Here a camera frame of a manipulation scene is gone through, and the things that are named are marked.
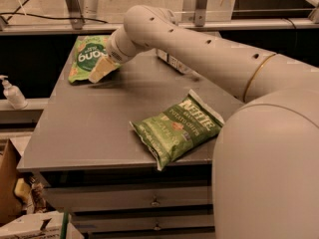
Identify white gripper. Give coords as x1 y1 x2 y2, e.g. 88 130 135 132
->
89 27 146 83

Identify green rice chip bag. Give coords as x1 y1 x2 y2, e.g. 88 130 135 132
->
68 35 108 84

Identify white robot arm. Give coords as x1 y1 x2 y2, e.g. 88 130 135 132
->
107 5 319 239

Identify green Kettle potato chip bag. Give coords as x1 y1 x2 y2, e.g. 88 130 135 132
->
131 90 224 171

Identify clear plastic water bottle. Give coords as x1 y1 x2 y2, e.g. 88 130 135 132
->
156 49 191 75

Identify grey drawer cabinet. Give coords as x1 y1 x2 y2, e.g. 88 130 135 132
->
18 51 242 239

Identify white pump dispenser bottle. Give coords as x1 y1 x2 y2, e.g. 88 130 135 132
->
0 75 28 110

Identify white cardboard box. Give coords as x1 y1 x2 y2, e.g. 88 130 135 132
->
0 211 85 239

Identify brown cardboard box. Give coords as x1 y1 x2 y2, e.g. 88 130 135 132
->
0 140 22 225

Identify metal rail frame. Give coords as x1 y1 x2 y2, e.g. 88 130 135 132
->
1 0 319 35

